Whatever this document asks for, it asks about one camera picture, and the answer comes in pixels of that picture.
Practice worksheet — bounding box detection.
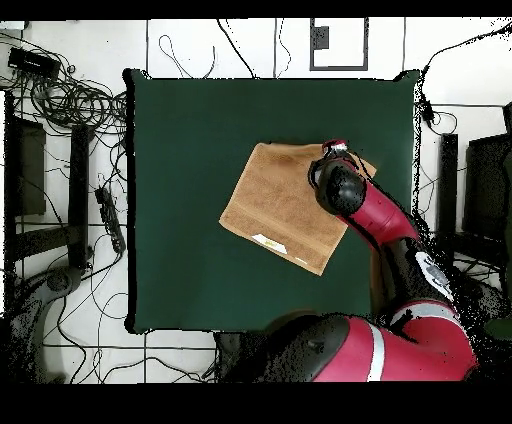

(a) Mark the tan terry towel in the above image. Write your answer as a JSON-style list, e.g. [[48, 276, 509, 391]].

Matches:
[[218, 142, 378, 277]]

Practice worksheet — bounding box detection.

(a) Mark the dark grey square plate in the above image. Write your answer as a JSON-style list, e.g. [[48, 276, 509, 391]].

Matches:
[[311, 25, 330, 50]]

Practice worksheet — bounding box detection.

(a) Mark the black upright bar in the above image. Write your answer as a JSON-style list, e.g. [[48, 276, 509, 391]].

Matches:
[[434, 133, 460, 241]]

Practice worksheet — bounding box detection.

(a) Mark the black box cabinet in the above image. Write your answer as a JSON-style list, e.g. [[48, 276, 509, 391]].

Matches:
[[463, 133, 512, 241]]

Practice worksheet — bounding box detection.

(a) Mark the dark green table cloth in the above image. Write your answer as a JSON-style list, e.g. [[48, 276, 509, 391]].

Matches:
[[121, 66, 421, 336]]

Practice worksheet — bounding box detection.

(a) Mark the black power strip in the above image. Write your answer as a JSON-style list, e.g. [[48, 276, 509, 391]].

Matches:
[[94, 186, 127, 255]]

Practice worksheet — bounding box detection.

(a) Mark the grey stand base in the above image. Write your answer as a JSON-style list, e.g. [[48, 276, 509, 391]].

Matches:
[[5, 265, 83, 383]]

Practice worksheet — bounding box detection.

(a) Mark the black rectangular box device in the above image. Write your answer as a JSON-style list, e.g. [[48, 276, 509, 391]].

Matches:
[[6, 46, 62, 81]]

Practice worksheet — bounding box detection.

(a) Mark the grey rectangular frame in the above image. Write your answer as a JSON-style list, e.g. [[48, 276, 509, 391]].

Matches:
[[309, 17, 369, 72]]

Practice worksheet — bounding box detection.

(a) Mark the black diagonal cable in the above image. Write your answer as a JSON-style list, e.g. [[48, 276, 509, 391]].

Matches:
[[216, 18, 257, 80]]

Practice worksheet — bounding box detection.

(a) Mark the black stand frame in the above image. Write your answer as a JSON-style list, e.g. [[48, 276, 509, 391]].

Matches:
[[11, 124, 95, 270]]

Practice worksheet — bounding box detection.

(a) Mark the black cable tangle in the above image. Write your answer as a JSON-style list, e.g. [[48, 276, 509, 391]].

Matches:
[[0, 31, 129, 137]]

